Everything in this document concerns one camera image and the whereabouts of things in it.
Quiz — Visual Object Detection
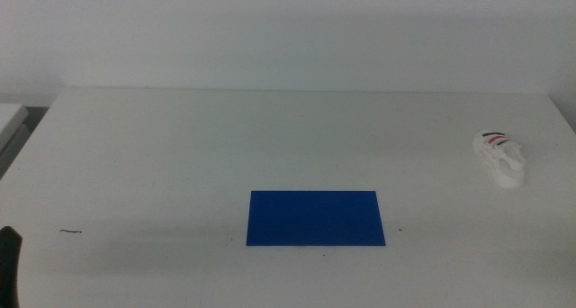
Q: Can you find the blue rectangular mat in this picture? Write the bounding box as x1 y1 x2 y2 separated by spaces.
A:
245 190 387 247

